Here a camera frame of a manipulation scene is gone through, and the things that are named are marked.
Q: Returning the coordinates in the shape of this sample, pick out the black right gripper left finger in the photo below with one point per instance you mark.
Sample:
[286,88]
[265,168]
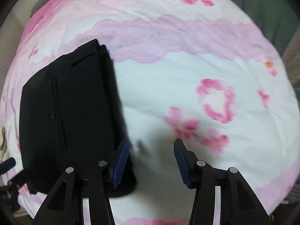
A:
[64,203]

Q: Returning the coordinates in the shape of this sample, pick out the green curtain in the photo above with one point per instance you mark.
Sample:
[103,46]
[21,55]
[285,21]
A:
[277,19]

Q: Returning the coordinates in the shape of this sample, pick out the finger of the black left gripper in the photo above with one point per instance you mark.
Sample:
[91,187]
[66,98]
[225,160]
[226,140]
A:
[7,165]

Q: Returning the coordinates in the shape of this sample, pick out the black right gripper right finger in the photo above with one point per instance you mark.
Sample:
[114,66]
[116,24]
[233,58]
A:
[239,203]

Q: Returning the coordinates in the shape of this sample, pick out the black pants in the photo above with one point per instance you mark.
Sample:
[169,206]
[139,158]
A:
[70,116]

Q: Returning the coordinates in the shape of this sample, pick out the pink floral duvet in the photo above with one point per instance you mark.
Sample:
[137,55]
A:
[199,70]

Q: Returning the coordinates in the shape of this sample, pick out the beige cloth item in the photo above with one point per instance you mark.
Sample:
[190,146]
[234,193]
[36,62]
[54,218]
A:
[4,152]

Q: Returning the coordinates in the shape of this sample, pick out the beige curtain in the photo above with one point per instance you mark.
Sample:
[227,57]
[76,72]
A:
[291,58]

